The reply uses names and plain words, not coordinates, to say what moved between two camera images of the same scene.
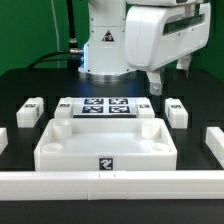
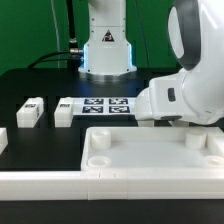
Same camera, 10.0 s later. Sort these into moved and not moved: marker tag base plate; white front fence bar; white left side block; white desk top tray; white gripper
Moved: white gripper; white desk top tray
Not moved: white front fence bar; marker tag base plate; white left side block
